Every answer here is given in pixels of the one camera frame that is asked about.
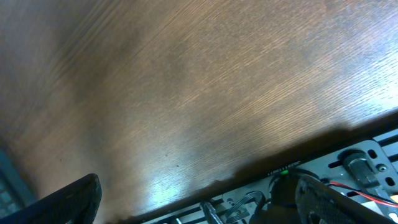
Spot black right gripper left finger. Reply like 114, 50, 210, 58
1, 173, 102, 224

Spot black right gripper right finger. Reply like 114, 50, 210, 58
295, 177, 395, 224

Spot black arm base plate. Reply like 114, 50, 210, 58
142, 130, 397, 224

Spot red wire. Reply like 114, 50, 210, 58
328, 181, 398, 208

